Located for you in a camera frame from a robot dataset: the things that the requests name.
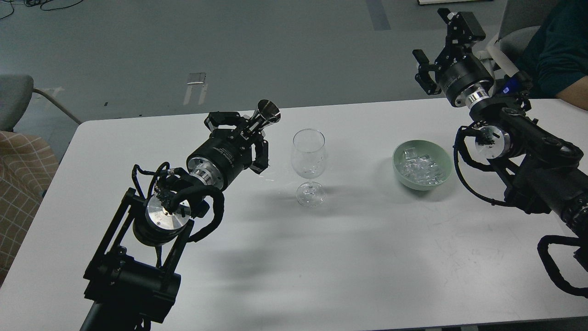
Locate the white office chair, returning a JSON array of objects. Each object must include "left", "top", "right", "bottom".
[{"left": 477, "top": 0, "right": 560, "bottom": 80}]

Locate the green ceramic bowl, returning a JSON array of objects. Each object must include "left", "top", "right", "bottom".
[{"left": 392, "top": 140, "right": 453, "bottom": 191}]

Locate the pile of ice cubes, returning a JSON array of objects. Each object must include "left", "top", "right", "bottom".
[{"left": 398, "top": 147, "right": 445, "bottom": 186}]

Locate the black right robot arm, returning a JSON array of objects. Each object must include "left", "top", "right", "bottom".
[{"left": 412, "top": 8, "right": 588, "bottom": 297}]

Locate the clear wine glass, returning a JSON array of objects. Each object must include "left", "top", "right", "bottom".
[{"left": 291, "top": 128, "right": 326, "bottom": 207}]

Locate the checkered orange cushion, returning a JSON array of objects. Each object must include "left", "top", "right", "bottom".
[{"left": 0, "top": 131, "right": 59, "bottom": 283}]

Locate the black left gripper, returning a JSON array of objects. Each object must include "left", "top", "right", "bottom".
[{"left": 186, "top": 112, "right": 269, "bottom": 190}]

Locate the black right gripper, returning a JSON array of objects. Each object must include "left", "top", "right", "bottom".
[{"left": 412, "top": 8, "right": 494, "bottom": 108}]

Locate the grey chair at left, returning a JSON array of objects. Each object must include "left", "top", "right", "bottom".
[{"left": 0, "top": 74, "right": 82, "bottom": 132}]

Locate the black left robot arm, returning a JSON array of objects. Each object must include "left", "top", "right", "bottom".
[{"left": 80, "top": 100, "right": 281, "bottom": 331}]

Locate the steel double jigger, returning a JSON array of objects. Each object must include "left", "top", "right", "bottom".
[{"left": 243, "top": 100, "right": 281, "bottom": 137}]

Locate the person in dark sweater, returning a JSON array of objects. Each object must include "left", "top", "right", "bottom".
[{"left": 515, "top": 0, "right": 588, "bottom": 110}]

